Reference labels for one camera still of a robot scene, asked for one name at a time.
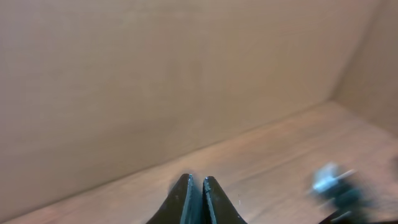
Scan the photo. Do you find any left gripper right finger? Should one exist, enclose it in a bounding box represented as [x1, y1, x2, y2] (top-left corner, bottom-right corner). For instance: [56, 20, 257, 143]
[202, 176, 247, 224]

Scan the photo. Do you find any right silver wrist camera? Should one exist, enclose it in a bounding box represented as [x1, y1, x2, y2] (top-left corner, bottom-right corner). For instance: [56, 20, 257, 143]
[308, 162, 355, 195]

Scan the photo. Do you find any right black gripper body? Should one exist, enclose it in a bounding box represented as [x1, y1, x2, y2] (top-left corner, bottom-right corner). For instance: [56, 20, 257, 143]
[317, 182, 370, 224]

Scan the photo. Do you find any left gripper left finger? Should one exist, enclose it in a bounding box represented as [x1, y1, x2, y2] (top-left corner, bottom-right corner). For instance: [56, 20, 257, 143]
[146, 174, 193, 224]

